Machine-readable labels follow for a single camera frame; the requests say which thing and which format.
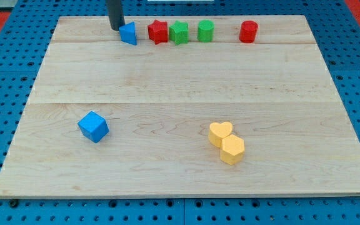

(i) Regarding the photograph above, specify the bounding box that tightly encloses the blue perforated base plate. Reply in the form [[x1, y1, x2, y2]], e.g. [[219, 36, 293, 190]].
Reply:
[[0, 0, 360, 224]]

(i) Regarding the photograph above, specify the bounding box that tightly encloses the yellow heart block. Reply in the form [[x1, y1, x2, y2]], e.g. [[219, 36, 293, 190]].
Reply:
[[208, 121, 233, 148]]

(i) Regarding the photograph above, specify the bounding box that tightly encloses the blue triangle block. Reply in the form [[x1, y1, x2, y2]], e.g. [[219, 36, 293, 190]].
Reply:
[[119, 22, 137, 46]]

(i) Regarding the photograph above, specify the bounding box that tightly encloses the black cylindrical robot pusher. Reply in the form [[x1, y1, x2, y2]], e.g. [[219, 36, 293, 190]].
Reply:
[[106, 0, 125, 31]]

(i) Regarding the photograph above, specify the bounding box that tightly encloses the blue cube block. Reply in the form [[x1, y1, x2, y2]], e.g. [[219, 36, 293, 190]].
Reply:
[[77, 111, 109, 143]]

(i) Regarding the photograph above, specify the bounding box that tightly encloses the red star block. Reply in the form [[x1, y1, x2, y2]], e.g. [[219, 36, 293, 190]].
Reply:
[[147, 19, 168, 45]]

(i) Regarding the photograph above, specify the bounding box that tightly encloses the yellow hexagon block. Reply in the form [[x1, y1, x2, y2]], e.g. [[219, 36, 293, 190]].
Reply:
[[219, 134, 245, 165]]

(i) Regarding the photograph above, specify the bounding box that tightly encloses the green cylinder block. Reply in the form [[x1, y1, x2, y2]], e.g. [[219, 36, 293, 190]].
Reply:
[[197, 19, 214, 43]]

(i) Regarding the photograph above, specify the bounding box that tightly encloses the light wooden board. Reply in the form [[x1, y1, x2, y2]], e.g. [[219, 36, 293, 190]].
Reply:
[[0, 15, 360, 199]]

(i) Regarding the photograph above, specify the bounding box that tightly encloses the red cylinder block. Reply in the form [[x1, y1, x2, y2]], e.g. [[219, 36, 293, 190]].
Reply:
[[239, 21, 259, 43]]

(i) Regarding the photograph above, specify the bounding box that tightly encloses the green star block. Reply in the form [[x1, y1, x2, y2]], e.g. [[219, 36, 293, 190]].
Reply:
[[169, 21, 189, 45]]

